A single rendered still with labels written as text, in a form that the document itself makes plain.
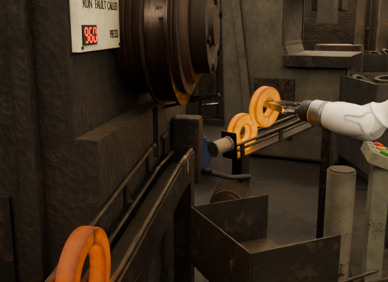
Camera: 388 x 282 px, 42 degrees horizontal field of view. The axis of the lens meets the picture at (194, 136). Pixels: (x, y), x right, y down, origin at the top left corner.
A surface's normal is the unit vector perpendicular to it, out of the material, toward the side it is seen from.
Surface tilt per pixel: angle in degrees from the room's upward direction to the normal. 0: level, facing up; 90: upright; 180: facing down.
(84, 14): 90
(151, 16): 84
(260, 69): 90
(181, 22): 86
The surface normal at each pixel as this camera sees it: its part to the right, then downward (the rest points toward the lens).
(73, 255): -0.11, -0.63
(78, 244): -0.07, -0.80
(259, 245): 0.04, -0.95
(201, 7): -0.18, -0.14
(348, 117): -0.55, -0.11
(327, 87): -0.42, 0.20
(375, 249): -0.18, 0.22
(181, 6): 0.28, -0.03
